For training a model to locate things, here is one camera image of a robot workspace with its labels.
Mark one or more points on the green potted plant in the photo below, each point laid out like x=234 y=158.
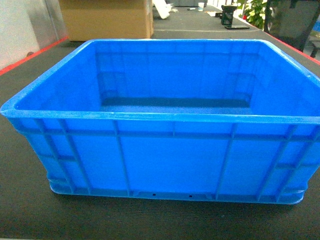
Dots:
x=253 y=12

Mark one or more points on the white paper cup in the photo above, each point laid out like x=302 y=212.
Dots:
x=201 y=6

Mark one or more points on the white plastic object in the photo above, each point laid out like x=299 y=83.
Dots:
x=162 y=8

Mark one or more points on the blue plastic crate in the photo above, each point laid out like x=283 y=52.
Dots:
x=229 y=120

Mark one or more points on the black office chair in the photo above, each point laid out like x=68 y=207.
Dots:
x=291 y=21

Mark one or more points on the black metal stand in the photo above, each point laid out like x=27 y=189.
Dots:
x=228 y=16

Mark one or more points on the brown cardboard box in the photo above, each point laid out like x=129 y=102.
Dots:
x=107 y=19

